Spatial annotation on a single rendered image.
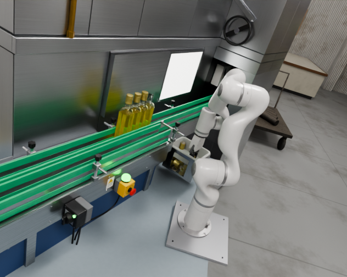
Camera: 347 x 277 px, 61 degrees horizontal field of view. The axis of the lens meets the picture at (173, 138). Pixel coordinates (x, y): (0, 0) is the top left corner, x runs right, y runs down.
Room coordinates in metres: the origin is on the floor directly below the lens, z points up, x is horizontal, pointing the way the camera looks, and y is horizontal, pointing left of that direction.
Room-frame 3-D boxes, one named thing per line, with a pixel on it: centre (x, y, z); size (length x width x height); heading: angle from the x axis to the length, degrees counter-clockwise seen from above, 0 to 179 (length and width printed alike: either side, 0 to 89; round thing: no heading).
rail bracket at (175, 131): (1.53, 0.02, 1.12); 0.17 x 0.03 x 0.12; 63
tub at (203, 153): (1.59, -0.12, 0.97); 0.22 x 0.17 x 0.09; 63
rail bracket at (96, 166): (0.97, 0.25, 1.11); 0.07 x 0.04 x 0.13; 63
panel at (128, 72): (1.77, 0.19, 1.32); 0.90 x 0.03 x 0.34; 153
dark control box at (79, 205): (0.87, 0.28, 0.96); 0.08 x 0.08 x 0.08; 63
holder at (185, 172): (1.60, -0.09, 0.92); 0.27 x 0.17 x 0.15; 63
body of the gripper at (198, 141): (1.55, -0.15, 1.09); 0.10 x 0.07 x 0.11; 154
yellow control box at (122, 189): (1.12, 0.16, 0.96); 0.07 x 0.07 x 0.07; 63
